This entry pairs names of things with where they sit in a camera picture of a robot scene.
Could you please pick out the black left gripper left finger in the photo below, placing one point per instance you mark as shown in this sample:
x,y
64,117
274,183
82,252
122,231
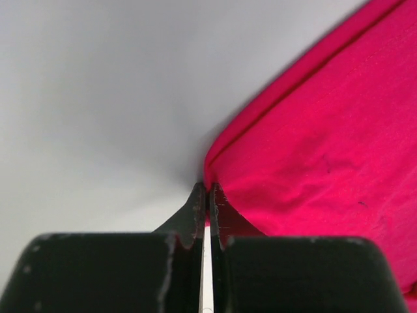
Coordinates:
x,y
158,271

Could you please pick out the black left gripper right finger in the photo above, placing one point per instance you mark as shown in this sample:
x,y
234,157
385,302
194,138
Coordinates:
x,y
256,273

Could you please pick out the red t shirt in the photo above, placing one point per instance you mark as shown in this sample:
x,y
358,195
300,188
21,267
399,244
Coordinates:
x,y
329,148

